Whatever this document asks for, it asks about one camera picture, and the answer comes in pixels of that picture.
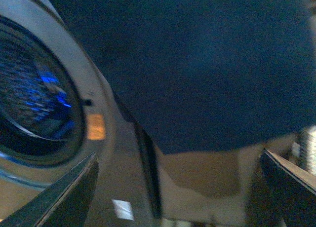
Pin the grey front-load washing machine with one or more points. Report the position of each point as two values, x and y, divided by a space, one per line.
48 86

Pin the dark navy blue garment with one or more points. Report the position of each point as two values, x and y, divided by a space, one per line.
203 75

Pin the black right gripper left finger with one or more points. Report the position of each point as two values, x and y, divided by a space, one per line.
63 204

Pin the white woven laundry basket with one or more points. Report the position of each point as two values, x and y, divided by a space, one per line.
304 149

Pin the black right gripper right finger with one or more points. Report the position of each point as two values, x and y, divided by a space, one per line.
293 189

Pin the orange warning sticker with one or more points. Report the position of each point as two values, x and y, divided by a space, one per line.
96 129

